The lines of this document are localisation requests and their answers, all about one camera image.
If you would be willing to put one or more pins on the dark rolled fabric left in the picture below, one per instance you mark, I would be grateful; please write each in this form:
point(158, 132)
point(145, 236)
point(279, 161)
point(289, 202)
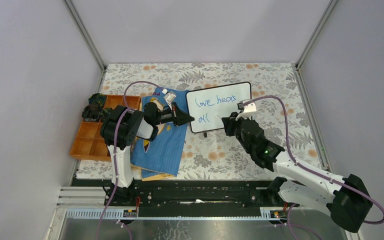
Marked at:
point(91, 113)

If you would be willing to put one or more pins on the wooden compartment tray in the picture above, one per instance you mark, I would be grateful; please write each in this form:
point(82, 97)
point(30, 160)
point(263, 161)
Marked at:
point(88, 143)

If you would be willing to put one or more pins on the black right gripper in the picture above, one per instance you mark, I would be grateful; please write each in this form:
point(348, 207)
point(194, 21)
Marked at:
point(230, 122)

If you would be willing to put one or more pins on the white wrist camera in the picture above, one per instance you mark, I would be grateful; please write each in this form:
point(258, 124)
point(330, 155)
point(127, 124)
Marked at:
point(169, 97)
point(246, 110)

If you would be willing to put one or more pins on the black framed whiteboard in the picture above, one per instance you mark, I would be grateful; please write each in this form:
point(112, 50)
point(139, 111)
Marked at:
point(205, 104)

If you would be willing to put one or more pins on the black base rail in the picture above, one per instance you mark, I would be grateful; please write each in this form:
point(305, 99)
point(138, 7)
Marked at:
point(196, 198)

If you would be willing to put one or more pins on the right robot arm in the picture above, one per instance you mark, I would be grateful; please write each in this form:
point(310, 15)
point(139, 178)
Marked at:
point(344, 199)

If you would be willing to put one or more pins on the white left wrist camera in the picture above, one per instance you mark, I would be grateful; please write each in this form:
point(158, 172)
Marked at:
point(169, 97)

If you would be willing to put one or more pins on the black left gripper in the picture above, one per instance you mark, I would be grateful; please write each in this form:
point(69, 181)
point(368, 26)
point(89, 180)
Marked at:
point(179, 116)

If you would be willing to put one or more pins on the blue pikachu cloth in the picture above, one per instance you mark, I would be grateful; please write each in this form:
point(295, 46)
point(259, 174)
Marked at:
point(160, 159)

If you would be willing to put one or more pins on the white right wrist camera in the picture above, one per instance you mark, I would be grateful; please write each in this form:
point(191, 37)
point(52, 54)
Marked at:
point(246, 110)

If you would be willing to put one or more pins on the dark rolled fabric middle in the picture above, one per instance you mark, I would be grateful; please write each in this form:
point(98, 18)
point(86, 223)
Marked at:
point(105, 113)

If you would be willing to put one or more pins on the dark rolled fabric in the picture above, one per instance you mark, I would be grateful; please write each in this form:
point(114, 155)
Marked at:
point(105, 113)
point(97, 99)
point(91, 113)

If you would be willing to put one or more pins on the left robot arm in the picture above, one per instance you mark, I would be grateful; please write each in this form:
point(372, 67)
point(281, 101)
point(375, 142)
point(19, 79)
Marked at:
point(122, 127)

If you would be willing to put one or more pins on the dark rolled fabric top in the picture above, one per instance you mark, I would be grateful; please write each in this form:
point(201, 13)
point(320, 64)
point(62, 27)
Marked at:
point(97, 99)

